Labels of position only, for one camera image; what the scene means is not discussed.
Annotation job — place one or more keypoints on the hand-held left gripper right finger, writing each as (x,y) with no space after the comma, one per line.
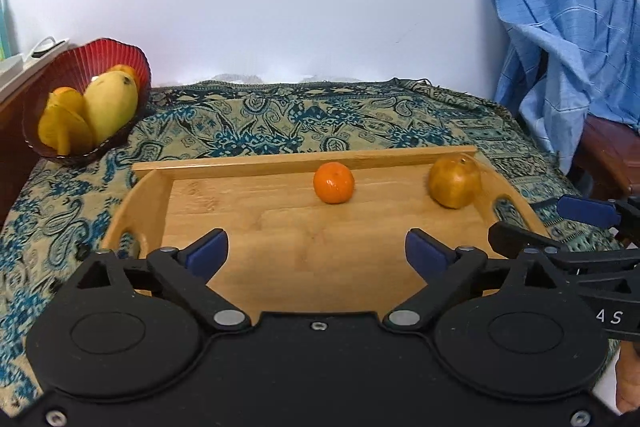
(425,253)

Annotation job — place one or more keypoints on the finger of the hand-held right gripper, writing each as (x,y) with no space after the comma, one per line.
(515,234)
(587,212)

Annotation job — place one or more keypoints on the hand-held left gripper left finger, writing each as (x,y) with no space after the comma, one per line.
(209,253)

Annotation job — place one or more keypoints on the golden brown pear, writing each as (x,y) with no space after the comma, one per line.
(454,183)

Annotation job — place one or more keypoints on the wooden tray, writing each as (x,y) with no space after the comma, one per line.
(295,237)

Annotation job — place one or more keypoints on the tangerine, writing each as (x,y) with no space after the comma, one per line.
(334,183)

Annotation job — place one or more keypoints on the person's right hand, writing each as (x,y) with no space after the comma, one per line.
(629,377)

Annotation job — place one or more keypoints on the wooden chair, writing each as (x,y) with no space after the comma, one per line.
(610,147)

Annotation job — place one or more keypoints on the paisley patterned blanket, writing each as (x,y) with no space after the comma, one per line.
(280,117)

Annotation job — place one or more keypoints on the yellow mango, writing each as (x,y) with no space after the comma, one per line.
(111,107)

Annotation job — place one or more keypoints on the yellow starfruit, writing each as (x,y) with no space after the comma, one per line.
(64,122)

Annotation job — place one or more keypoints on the small orange fruit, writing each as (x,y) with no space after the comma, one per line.
(125,71)

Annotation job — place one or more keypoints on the blue plaid cloth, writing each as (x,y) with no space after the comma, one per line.
(555,7)

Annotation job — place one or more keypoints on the red fruit bowl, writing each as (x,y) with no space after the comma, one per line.
(112,54)

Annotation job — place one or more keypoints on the wooden cabinet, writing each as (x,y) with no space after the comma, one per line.
(12,147)

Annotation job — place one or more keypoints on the white power strip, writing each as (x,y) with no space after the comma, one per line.
(10,67)

